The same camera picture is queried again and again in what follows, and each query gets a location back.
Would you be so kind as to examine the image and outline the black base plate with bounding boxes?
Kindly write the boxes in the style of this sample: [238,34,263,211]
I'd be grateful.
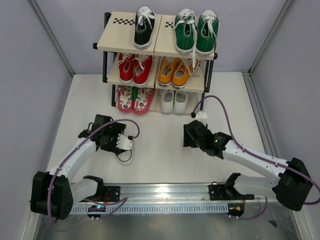
[208,181,255,201]
[99,185,121,203]

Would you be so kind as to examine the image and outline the controller board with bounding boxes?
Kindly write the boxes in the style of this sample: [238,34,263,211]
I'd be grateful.
[227,205,245,218]
[87,204,106,219]

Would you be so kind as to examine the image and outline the slotted grey cable duct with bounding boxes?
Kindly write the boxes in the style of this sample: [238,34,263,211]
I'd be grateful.
[70,202,228,215]

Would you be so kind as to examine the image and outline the yellow sneaker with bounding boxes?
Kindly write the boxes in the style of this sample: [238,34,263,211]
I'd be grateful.
[171,58,199,90]
[157,56,179,87]

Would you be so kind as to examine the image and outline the aluminium mounting rail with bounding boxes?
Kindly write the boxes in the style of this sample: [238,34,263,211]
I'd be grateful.
[58,179,276,204]

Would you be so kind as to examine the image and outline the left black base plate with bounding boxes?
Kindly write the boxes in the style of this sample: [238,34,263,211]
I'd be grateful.
[99,185,121,203]

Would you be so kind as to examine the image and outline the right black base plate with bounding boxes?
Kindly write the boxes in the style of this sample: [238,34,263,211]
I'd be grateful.
[208,181,255,201]

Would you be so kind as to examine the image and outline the red sneaker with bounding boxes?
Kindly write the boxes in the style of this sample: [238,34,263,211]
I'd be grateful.
[116,53,136,83]
[133,54,153,87]

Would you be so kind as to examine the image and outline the green sneaker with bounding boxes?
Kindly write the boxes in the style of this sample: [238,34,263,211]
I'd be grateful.
[195,9,220,56]
[173,8,197,54]

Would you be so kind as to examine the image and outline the right red sneaker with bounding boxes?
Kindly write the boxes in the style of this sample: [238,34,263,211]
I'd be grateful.
[133,54,153,87]

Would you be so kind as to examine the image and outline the right controller board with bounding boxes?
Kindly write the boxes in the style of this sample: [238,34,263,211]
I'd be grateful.
[227,205,245,218]

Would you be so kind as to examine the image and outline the pink flip-flop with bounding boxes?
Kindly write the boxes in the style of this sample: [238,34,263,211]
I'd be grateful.
[117,85,137,113]
[133,87,156,115]

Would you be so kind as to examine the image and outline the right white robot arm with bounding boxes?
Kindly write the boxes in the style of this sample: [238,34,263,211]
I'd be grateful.
[183,120,313,212]

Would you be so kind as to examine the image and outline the sideways black sneaker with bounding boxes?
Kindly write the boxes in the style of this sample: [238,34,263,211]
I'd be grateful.
[115,150,133,166]

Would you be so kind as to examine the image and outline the left red sneaker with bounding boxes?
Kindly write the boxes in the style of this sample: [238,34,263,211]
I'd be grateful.
[116,53,136,83]

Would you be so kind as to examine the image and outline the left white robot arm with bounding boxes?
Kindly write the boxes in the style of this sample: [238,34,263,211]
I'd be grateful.
[30,114,126,220]

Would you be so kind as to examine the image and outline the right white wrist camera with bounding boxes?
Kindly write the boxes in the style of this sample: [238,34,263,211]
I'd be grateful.
[190,111,208,119]

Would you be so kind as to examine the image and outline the beige black shoe shelf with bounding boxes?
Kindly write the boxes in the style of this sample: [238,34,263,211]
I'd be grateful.
[93,11,218,115]

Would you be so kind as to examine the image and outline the right yellow sneaker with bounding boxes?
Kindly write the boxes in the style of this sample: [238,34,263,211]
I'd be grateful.
[171,58,199,90]

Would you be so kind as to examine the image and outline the left controller board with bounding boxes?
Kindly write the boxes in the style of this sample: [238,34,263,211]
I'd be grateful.
[87,204,106,219]

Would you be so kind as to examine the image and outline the left yellow sneaker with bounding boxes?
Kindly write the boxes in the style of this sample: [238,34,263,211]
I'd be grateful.
[157,56,179,87]

